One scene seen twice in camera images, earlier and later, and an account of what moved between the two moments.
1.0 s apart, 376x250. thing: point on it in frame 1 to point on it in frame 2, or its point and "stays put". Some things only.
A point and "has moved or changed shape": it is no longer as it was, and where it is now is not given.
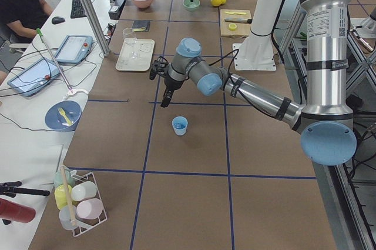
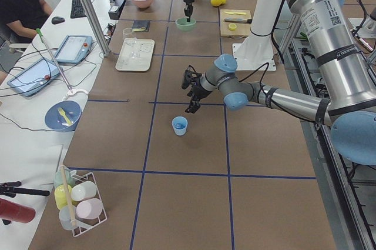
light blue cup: (180, 124) stays put
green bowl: (191, 6) has moved or changed shape
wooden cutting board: (235, 29) stays put
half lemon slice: (232, 26) stays put
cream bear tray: (136, 55) stays put
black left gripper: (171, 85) to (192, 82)
